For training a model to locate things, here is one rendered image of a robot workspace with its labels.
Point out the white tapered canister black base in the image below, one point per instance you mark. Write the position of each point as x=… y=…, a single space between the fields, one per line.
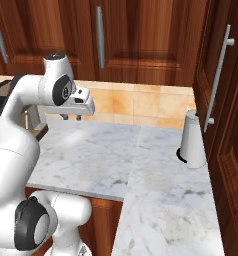
x=192 y=143

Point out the tall wooden cupboard door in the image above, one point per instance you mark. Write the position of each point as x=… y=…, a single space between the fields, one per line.
x=207 y=50

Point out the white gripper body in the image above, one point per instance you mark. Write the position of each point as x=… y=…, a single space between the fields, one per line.
x=67 y=110

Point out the wooden panelled cupboard door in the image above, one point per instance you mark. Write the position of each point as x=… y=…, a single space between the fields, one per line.
x=234 y=173

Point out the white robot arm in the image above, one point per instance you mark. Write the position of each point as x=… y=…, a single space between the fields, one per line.
x=11 y=156

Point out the wooden wall cupboard door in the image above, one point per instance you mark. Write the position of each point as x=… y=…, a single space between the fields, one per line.
x=34 y=30
x=147 y=36

